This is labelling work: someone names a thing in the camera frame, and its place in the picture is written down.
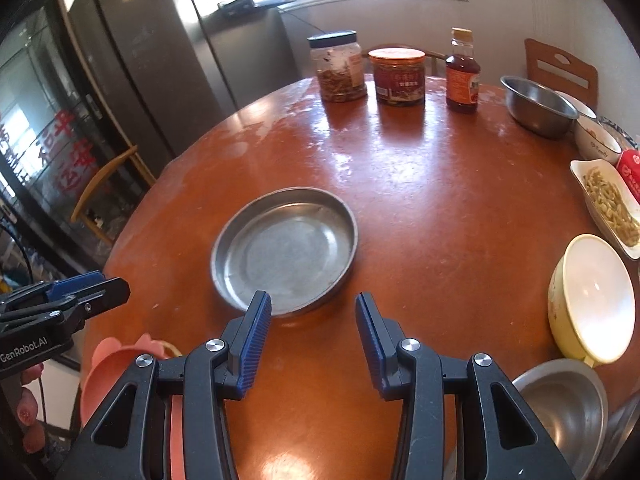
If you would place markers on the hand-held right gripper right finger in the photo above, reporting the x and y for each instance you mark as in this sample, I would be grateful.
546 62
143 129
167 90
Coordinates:
372 345

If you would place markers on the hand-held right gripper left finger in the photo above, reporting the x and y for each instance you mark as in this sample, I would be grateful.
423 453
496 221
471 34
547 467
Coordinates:
255 340

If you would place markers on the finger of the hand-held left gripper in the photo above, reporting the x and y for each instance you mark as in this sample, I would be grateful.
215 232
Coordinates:
107 292
75 284

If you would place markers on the round metal plate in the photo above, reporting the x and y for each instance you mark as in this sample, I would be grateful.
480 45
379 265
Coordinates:
285 240

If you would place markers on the yellow and white bowl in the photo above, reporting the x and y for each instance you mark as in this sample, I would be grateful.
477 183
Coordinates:
595 300

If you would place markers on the person's left hand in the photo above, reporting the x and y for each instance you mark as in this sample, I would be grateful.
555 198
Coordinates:
26 412

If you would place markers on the pink plastic dish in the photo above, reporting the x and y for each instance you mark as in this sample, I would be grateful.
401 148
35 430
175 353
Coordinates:
112 360

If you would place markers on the wooden chair with curved back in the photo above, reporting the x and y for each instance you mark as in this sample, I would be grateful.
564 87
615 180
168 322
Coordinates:
435 55
97 180

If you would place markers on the glass door cabinet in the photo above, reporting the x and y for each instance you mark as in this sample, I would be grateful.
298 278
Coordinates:
45 135

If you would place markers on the shallow steel bowl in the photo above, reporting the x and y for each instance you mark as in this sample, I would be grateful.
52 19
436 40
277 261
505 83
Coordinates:
560 410

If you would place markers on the grey refrigerator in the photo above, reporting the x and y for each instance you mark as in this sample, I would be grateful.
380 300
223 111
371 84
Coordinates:
165 60

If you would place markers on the steel basin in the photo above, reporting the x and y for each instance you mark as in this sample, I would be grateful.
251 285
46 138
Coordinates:
622 440

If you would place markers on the jar with orange lid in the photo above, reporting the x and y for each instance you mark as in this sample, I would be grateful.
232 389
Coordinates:
398 77

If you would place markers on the square white plate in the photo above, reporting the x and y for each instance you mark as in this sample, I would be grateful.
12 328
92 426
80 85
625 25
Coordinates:
582 172

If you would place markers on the clear jar with dark lid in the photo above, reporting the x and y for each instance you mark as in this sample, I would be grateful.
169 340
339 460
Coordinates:
340 70

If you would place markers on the red sauce bottle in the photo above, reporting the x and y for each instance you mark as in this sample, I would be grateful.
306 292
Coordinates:
461 82

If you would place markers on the stir-fried vegetable strips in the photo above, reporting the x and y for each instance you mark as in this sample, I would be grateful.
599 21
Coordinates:
610 200

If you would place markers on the deep steel bowl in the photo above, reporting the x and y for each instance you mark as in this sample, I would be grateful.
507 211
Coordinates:
537 105

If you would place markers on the white bowl with black print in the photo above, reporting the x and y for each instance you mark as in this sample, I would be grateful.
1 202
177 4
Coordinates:
597 142

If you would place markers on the red tissue pack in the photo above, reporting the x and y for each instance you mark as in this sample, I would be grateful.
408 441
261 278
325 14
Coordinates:
630 172

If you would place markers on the plain white bowl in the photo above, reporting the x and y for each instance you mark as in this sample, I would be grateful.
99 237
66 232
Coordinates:
580 105

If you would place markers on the blue patterned plate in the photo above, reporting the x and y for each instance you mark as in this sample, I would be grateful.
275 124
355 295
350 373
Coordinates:
622 132

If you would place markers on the wooden chair with cutout back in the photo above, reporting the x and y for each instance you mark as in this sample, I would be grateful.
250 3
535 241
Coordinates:
540 55

